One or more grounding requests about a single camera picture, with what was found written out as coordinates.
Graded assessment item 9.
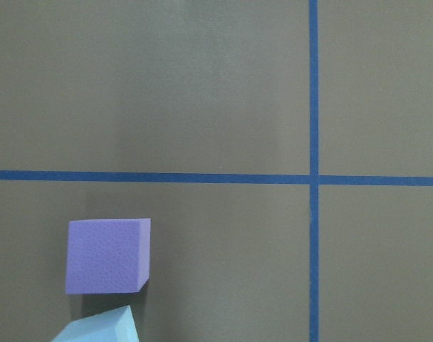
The purple foam block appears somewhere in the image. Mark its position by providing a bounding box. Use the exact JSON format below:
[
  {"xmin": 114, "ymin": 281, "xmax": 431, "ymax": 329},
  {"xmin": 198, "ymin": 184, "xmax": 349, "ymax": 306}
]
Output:
[{"xmin": 66, "ymin": 218, "xmax": 151, "ymax": 294}]

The light blue foam block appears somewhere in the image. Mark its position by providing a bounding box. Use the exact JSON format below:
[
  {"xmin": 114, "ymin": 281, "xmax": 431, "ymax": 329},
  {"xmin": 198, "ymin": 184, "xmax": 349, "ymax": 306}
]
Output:
[{"xmin": 53, "ymin": 306, "xmax": 139, "ymax": 342}]

